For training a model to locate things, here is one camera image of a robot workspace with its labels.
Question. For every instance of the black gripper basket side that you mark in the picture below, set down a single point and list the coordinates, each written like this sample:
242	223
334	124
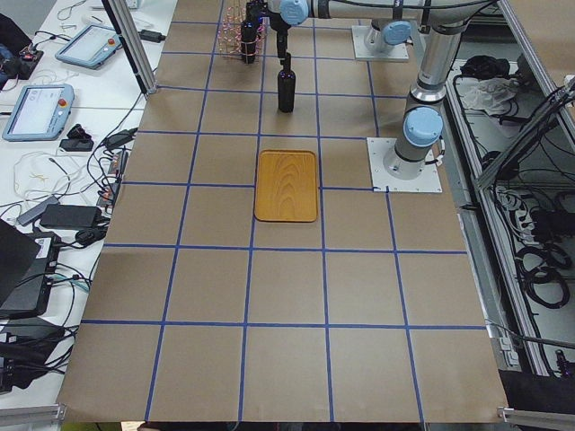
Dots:
252	8

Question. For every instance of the dark wine bottle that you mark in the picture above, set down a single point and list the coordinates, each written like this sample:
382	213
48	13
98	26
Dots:
249	38
286	81

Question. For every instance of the robot arm over basket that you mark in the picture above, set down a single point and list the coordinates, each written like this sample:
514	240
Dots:
390	20

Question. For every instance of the robot arm over tray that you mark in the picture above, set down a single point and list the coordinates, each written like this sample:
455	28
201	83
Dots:
422	123

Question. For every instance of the wooden tray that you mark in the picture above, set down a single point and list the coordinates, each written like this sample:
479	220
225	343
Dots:
286	187

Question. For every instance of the teach pendant tablet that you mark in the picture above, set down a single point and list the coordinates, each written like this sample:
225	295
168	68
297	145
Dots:
91	47
40	113

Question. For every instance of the white cloth rag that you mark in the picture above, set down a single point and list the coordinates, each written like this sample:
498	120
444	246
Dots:
492	96

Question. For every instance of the black power adapter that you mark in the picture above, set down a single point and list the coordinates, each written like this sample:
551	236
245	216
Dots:
70	217

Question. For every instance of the black laptop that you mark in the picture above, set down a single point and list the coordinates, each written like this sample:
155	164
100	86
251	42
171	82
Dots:
27	262

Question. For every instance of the copper wire bottle basket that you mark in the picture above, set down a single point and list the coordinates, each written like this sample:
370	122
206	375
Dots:
229	34

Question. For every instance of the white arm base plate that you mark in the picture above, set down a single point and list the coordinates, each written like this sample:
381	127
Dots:
390	173
387	44

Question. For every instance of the aluminium frame post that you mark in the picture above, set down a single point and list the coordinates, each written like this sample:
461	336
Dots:
125	28

